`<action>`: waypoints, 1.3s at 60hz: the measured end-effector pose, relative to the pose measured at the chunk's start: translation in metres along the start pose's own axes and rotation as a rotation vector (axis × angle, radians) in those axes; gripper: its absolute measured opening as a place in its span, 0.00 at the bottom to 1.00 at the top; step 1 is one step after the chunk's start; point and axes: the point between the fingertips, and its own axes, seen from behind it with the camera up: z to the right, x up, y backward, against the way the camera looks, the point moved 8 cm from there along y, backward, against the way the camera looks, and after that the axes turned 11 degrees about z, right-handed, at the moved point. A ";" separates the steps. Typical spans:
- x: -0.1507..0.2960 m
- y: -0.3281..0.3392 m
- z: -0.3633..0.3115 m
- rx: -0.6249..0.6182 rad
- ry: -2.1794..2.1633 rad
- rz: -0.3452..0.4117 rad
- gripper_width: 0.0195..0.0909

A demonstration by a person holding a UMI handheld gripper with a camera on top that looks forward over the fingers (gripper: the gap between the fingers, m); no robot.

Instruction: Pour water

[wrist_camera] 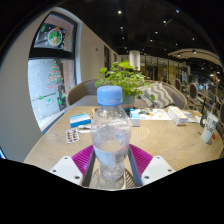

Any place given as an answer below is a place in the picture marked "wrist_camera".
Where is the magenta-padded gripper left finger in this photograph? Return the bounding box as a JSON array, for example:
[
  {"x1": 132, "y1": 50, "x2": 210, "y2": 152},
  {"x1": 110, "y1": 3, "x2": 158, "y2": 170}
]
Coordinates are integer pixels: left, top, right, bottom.
[{"x1": 49, "y1": 144, "x2": 98, "y2": 188}]

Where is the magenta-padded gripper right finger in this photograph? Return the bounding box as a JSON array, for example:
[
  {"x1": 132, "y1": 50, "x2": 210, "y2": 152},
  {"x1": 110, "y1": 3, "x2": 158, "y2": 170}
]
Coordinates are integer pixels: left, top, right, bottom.
[{"x1": 127, "y1": 143, "x2": 177, "y2": 188}]

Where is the clear water bottle blue cap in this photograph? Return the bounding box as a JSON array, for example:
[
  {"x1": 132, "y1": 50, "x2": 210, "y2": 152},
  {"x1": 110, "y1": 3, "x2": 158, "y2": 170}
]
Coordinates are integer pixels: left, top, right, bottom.
[{"x1": 89, "y1": 85, "x2": 133, "y2": 179}]

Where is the pill blister pack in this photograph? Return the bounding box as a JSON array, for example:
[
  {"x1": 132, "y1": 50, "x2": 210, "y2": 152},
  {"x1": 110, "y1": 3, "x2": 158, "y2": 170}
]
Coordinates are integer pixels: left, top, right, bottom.
[{"x1": 65, "y1": 128, "x2": 81, "y2": 144}]

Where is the blue white carton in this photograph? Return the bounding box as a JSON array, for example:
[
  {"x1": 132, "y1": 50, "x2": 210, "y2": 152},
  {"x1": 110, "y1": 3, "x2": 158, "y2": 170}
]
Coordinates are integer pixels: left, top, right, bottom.
[{"x1": 69, "y1": 113, "x2": 92, "y2": 128}]

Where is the small light blue box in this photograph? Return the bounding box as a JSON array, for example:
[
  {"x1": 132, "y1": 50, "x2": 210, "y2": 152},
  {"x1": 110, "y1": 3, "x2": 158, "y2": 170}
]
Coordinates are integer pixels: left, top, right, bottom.
[{"x1": 129, "y1": 109, "x2": 142, "y2": 128}]

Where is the printed paper leaflet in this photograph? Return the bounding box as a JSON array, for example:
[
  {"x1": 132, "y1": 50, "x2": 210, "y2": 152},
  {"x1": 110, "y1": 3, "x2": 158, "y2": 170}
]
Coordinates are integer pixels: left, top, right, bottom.
[{"x1": 138, "y1": 108, "x2": 173, "y2": 122}]

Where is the white orange box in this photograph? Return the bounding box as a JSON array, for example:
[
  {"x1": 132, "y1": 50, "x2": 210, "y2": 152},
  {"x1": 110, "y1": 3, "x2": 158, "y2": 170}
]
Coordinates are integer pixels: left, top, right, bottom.
[{"x1": 167, "y1": 105, "x2": 189, "y2": 126}]

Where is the grey white chevron cushion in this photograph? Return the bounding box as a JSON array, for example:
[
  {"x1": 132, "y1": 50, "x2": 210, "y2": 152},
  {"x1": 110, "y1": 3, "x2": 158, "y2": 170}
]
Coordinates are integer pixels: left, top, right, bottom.
[{"x1": 139, "y1": 82, "x2": 174, "y2": 109}]

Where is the grey upholstered sofa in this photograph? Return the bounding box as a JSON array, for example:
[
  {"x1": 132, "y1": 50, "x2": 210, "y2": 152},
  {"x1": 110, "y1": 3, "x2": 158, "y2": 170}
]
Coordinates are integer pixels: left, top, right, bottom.
[{"x1": 66, "y1": 78, "x2": 188, "y2": 109}]

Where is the white mug with black print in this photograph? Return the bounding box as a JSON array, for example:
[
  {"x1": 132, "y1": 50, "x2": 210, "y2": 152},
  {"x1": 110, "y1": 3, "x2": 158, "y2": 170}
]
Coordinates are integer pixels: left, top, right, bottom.
[{"x1": 200, "y1": 111, "x2": 219, "y2": 145}]

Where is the green potted plant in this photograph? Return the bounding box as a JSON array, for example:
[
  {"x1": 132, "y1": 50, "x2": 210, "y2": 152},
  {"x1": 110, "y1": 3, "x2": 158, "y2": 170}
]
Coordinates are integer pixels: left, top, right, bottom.
[{"x1": 94, "y1": 59, "x2": 156, "y2": 113}]

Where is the group of dining chairs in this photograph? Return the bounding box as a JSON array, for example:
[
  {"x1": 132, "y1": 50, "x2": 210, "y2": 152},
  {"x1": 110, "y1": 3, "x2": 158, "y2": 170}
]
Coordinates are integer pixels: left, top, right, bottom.
[{"x1": 173, "y1": 78, "x2": 224, "y2": 116}]

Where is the group of ceiling lights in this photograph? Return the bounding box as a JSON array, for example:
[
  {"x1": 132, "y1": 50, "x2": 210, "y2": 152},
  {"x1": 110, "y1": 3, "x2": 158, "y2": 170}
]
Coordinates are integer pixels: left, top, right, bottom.
[{"x1": 114, "y1": 8, "x2": 201, "y2": 56}]

